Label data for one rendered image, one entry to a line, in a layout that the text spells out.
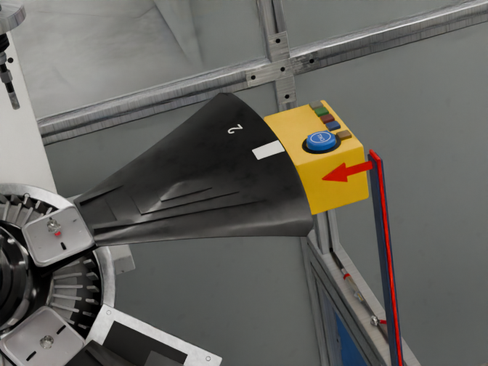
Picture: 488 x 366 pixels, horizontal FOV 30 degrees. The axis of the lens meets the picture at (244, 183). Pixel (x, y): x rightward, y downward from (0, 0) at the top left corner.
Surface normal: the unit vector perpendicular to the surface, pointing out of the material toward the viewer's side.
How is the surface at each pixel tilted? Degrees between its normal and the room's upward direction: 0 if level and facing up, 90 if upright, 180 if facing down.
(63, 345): 45
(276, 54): 90
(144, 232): 13
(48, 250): 3
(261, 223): 25
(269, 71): 90
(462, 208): 90
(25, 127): 50
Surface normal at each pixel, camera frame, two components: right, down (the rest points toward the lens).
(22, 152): 0.10, -0.17
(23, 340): 0.58, -0.65
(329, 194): 0.26, 0.48
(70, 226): -0.22, -0.82
